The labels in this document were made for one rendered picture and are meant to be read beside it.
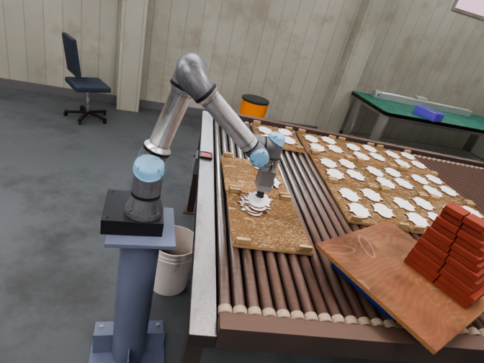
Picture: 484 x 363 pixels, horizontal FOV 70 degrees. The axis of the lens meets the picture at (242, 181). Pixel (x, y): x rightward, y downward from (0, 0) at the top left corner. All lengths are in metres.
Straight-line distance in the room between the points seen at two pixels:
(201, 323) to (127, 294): 0.63
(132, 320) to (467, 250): 1.43
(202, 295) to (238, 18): 4.56
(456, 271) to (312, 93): 4.79
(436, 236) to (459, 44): 5.91
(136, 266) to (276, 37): 4.49
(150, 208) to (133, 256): 0.24
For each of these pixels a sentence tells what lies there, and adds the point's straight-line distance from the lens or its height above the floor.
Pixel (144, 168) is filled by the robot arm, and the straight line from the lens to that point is 1.33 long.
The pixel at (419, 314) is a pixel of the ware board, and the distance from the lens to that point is 1.32.
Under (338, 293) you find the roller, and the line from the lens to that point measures 1.40.
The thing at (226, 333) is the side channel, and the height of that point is 0.93.
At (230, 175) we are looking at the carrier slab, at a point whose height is 0.94.
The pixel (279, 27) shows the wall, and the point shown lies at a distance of 5.51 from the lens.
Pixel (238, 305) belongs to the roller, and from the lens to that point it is 1.19.
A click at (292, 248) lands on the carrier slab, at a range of 1.48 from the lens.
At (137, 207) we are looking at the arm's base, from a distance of 1.40.
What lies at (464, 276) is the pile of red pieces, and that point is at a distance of 1.45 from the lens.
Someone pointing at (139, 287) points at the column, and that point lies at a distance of 1.66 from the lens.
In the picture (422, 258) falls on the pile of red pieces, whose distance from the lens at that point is 1.48.
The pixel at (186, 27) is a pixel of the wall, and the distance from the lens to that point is 5.26.
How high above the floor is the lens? 1.80
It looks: 28 degrees down
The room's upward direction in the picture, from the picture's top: 15 degrees clockwise
